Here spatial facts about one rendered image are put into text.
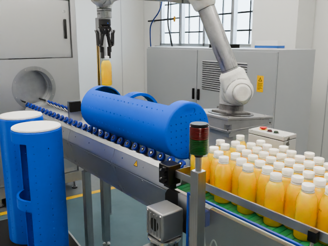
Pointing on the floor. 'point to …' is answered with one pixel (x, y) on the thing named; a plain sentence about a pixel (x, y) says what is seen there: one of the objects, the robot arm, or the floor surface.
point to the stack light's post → (197, 207)
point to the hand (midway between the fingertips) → (105, 52)
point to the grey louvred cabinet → (198, 67)
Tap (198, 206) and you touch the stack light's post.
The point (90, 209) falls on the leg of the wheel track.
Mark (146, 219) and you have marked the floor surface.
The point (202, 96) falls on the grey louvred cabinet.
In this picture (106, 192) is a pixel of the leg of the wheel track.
